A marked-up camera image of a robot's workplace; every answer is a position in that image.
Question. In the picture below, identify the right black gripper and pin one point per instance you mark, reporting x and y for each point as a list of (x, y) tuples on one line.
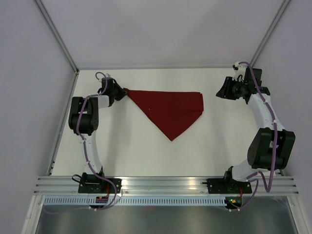
[(224, 92)]

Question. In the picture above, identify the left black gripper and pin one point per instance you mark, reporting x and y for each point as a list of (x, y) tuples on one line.
[(122, 92)]

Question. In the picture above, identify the dark red cloth napkin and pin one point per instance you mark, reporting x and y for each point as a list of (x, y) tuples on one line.
[(171, 112)]

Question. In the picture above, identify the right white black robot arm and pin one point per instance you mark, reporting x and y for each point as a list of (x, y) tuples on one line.
[(272, 145)]

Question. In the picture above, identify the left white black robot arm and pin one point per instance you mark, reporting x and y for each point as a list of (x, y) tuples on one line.
[(84, 121)]

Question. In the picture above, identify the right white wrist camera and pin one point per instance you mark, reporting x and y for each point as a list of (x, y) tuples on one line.
[(240, 70)]

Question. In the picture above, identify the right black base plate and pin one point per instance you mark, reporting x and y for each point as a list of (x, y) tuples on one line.
[(221, 186)]

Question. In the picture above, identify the right aluminium frame post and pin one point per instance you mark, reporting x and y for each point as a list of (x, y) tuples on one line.
[(270, 30)]

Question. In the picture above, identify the aluminium frame post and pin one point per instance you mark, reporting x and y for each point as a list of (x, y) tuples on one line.
[(54, 31), (270, 30)]

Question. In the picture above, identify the left aluminium frame post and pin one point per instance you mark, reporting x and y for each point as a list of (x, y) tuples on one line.
[(54, 31)]

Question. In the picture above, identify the white slotted cable duct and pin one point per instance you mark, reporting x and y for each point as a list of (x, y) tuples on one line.
[(139, 200)]

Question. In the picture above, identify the aluminium front rail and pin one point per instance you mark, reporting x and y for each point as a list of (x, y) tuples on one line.
[(161, 186)]

